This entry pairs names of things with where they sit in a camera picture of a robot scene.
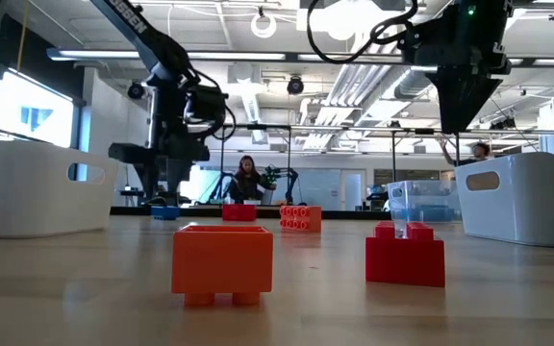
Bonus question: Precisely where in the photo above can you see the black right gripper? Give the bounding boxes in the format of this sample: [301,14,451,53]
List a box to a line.
[400,0,515,136]

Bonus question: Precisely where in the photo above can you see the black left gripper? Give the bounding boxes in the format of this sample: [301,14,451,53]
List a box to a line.
[108,78,229,207]

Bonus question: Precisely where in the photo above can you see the blue toy brick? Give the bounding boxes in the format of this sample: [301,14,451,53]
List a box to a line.
[150,205,181,221]

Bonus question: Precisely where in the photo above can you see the red toy brick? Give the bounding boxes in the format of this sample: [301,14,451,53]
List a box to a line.
[365,220,446,288]
[221,203,258,223]

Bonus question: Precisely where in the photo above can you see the white plastic bin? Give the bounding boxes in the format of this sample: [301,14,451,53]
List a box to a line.
[0,138,120,240]
[453,152,554,250]

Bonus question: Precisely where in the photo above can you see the person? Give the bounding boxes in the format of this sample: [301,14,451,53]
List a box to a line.
[438,136,495,168]
[227,154,267,207]

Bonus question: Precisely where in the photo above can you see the black round spotlight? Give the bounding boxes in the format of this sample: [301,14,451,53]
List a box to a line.
[126,81,146,101]
[286,75,306,96]

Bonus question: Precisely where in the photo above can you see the small orange toy brick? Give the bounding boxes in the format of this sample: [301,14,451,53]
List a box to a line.
[170,224,275,308]

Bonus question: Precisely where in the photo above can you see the clear plastic bin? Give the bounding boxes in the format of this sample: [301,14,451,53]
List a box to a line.
[386,180,465,226]

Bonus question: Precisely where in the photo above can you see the black overhead beam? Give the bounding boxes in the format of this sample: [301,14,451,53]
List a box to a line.
[284,51,554,67]

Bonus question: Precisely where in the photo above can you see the bright window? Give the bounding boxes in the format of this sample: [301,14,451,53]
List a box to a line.
[0,69,75,149]

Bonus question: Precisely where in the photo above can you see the black background stand frame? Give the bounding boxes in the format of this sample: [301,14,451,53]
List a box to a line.
[217,123,293,207]
[390,126,462,185]

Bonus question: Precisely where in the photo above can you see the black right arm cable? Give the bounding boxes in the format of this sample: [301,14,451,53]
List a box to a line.
[305,0,420,65]

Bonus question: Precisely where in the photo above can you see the white hanging ring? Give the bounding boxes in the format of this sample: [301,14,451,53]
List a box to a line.
[249,11,279,40]

